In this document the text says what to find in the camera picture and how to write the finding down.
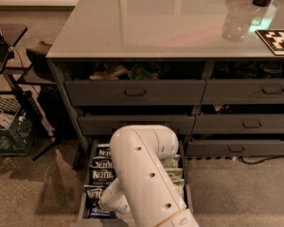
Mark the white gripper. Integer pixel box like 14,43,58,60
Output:
98,179,131,215

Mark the blue kettle chip bag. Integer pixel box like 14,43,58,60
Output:
97,144,111,157
92,157,113,168
84,185,115,218
90,168,115,185

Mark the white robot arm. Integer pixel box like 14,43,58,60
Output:
99,125,199,227

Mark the open bottom left drawer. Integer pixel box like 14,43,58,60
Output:
69,137,203,227

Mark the rear green Kettle chip bag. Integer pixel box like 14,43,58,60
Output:
163,154,181,168

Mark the middle left grey drawer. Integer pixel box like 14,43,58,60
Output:
78,106,195,135

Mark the grey drawer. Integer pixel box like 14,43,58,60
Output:
78,106,195,135
63,61,207,107
192,113,284,134
184,134,284,158
201,61,284,106

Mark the top left grey drawer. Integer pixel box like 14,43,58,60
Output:
63,61,207,107

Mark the tan snack bag in drawer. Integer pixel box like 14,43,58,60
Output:
89,62,129,80

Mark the green snack bag in drawer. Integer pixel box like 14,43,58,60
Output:
128,63,159,79

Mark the middle right grey drawer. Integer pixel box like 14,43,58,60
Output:
192,113,284,134

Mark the bottom right grey drawer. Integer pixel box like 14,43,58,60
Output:
184,134,284,158

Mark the top right grey drawer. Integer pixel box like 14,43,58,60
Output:
201,61,284,106

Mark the grey drawer cabinet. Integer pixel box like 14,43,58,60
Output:
47,0,284,155

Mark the green plastic crate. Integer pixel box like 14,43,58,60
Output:
0,92,36,156

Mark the black folding stand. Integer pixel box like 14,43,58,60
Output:
0,0,63,163

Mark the black white marker tag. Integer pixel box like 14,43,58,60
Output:
256,29,284,56

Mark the black floor cable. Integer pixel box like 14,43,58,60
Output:
237,155,284,166

